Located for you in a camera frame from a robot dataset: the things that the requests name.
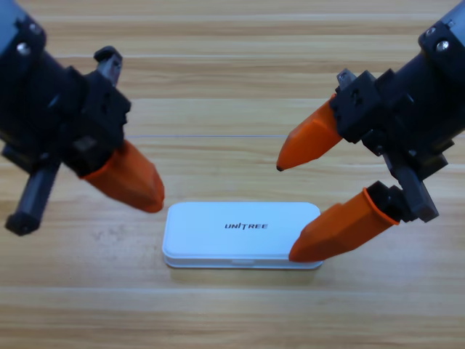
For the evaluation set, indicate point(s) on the white Unitree pencil case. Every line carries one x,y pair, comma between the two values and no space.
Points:
218,240

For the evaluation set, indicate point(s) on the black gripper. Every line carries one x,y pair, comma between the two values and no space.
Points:
407,116
54,109

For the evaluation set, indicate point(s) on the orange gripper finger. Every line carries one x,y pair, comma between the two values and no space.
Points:
338,232

